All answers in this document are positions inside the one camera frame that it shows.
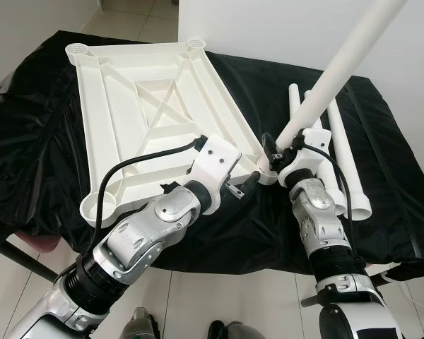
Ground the white plastic ribbed tabletop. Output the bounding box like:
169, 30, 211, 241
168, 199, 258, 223
65, 39, 278, 228

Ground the grey robot right foot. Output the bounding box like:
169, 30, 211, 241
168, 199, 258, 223
206, 319, 269, 339

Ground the grey robot foot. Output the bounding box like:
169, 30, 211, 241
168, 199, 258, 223
120, 307, 160, 339
206, 319, 269, 339

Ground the grey robot left foot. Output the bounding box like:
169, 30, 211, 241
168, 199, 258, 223
120, 307, 160, 339

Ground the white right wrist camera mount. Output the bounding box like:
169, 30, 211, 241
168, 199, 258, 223
279, 129, 334, 186

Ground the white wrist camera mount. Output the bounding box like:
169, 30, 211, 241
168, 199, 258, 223
187, 136, 242, 214
279, 129, 334, 186

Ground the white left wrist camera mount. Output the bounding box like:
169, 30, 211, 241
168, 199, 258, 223
187, 136, 242, 214

